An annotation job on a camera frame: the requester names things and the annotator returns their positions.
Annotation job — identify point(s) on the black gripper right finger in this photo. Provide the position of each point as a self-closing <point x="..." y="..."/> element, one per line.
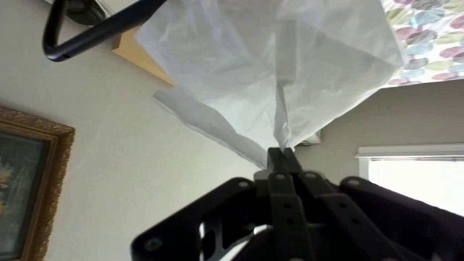
<point x="367" y="217"/>

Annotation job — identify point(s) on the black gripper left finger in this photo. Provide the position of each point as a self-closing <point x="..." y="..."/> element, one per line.
<point x="251" y="203"/>

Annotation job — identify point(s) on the white cloth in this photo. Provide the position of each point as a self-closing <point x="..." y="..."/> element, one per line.
<point x="290" y="62"/>

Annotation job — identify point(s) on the bright window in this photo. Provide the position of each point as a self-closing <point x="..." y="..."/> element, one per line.
<point x="414" y="178"/>

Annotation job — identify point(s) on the floral patterned fabric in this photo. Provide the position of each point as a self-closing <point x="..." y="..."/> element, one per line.
<point x="435" y="43"/>

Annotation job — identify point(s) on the gold framed painting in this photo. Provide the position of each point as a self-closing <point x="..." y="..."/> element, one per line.
<point x="52" y="193"/>

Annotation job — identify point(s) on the light wooden bed frame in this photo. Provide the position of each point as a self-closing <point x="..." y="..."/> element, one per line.
<point x="139" y="58"/>

